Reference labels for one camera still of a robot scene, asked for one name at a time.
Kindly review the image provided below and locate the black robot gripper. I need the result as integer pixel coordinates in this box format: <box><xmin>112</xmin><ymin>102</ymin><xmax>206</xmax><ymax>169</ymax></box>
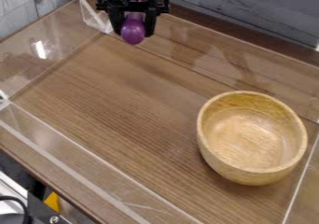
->
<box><xmin>96</xmin><ymin>0</ymin><xmax>170</xmax><ymax>37</ymax></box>

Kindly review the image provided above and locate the purple toy eggplant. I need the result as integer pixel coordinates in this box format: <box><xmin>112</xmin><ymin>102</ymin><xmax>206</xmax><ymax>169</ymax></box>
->
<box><xmin>122</xmin><ymin>12</ymin><xmax>146</xmax><ymax>45</ymax></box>

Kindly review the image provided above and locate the brown wooden bowl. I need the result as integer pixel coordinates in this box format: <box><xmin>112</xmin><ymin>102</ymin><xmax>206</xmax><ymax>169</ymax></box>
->
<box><xmin>198</xmin><ymin>91</ymin><xmax>308</xmax><ymax>186</ymax></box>

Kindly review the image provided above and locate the clear acrylic table barrier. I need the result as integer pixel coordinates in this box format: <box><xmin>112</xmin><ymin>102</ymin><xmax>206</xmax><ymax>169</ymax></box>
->
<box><xmin>0</xmin><ymin>91</ymin><xmax>202</xmax><ymax>224</ymax></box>

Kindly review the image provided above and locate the clear acrylic corner bracket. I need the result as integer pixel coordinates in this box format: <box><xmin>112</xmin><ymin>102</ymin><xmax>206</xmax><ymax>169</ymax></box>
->
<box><xmin>79</xmin><ymin>0</ymin><xmax>114</xmax><ymax>34</ymax></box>

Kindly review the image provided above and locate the black cable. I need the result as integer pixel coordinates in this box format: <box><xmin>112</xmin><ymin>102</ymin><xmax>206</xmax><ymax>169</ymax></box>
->
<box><xmin>0</xmin><ymin>195</ymin><xmax>32</xmax><ymax>224</ymax></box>

